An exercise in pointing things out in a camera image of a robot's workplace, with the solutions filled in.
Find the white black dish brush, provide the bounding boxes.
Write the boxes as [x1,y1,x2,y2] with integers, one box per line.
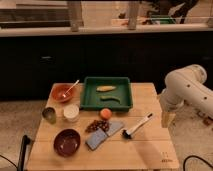
[122,113,153,139]

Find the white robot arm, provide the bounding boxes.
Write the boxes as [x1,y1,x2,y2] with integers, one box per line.
[159,64,213,128]

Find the purple bowl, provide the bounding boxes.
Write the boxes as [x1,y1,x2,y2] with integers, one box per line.
[53,129,81,157]

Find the orange bowl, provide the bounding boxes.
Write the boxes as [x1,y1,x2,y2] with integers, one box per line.
[50,84,76,103]

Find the orange fruit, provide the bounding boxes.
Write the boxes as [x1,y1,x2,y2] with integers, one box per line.
[100,108,112,120]

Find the green cucumber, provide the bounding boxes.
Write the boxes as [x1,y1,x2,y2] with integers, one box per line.
[100,96,121,103]

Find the bunch of dark grapes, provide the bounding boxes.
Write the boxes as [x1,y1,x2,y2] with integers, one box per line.
[86,120,109,133]

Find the yellow corn cob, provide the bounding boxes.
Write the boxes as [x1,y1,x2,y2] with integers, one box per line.
[96,86,116,92]

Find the green plastic tray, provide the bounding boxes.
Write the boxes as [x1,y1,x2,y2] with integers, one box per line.
[80,77,133,112]

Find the white cup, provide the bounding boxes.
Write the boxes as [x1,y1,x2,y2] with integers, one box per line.
[63,104,79,122]

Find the white spoon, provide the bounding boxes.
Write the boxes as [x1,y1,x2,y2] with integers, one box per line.
[62,79,80,98]

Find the metal cup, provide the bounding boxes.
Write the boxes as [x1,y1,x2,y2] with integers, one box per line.
[42,107,56,124]

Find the black cable right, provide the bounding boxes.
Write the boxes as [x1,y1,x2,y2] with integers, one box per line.
[182,154,213,171]

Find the black cable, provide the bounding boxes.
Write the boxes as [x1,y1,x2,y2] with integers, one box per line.
[182,154,213,171]
[0,154,18,169]

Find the black cable left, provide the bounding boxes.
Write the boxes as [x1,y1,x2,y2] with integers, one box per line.
[0,154,18,169]

